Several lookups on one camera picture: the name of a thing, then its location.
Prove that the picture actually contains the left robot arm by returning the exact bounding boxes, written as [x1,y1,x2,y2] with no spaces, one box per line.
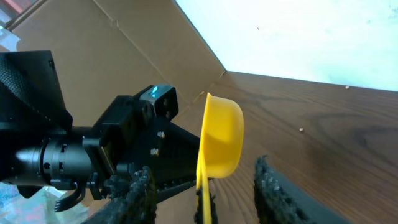
[1,50,200,223]

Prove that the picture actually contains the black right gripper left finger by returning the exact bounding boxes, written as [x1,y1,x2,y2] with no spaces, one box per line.
[85,166,157,224]

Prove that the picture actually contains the yellow measuring scoop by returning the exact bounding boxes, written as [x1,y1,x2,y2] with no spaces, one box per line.
[195,93,244,223]

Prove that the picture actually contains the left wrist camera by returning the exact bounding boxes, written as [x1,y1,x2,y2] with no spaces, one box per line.
[134,84,179,121]

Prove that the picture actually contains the cardboard side panel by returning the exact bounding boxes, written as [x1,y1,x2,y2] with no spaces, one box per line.
[8,0,224,126]

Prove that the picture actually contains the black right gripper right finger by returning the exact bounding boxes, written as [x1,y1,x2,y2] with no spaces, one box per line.
[254,156,349,224]

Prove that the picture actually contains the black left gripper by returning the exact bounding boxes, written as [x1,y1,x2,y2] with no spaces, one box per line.
[82,95,218,224]

